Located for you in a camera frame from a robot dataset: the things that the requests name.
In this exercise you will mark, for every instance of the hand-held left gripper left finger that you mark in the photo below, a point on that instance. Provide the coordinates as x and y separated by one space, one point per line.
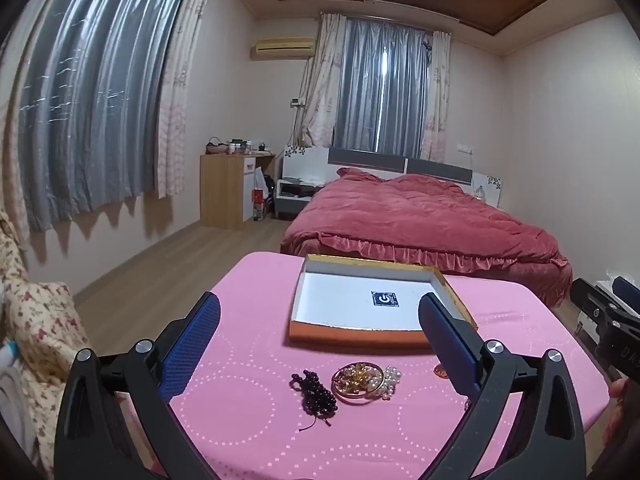
192 340

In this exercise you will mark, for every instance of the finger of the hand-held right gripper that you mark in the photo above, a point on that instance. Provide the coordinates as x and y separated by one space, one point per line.
629 294
592 307

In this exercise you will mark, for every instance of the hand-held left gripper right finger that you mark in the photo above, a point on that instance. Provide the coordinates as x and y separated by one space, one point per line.
447 340

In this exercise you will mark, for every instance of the gold bangle with flower ornament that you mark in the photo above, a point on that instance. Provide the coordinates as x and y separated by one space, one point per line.
352 382

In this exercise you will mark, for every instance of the orange and white shallow box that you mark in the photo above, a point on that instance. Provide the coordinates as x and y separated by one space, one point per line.
350 300

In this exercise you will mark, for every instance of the person's right hand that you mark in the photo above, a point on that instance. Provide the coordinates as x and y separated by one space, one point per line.
619 391

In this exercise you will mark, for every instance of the bed with red cover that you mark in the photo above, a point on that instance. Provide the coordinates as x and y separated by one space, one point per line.
415 220

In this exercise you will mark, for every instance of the clear water bottle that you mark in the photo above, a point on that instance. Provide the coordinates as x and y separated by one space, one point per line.
480 194

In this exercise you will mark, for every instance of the wooden desk cabinet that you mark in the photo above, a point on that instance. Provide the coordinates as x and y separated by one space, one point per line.
222 190

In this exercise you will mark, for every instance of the floral sofa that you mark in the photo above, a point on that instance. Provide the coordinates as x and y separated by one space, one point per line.
35 320

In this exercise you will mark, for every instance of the red and white shopping bag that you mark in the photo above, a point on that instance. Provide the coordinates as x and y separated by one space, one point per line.
258 195

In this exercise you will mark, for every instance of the dark bag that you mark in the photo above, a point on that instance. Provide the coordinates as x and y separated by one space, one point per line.
270 195

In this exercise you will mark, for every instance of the white bedside table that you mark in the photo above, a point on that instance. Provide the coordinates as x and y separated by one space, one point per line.
292 195

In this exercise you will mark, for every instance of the white and grey headboard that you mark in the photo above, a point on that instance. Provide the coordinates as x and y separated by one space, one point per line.
380 162

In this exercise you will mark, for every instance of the small pink basket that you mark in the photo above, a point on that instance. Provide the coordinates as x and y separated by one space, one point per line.
215 147

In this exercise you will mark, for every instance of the jars on desk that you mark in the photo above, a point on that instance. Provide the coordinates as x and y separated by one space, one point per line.
240 146

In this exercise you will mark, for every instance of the wide floral side curtain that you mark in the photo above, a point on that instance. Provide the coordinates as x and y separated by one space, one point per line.
182 90

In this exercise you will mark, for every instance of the large grey pleated curtain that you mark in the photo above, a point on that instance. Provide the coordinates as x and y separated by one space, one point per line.
95 95

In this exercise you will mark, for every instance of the grey window curtain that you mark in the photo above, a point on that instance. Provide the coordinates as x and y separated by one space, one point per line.
380 85

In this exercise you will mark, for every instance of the long floral window curtain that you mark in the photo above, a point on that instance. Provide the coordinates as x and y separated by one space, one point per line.
320 85

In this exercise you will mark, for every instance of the white wall outlet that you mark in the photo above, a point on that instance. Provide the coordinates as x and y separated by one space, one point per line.
465 148

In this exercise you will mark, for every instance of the beige wall air conditioner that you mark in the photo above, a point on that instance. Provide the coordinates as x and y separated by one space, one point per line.
283 47

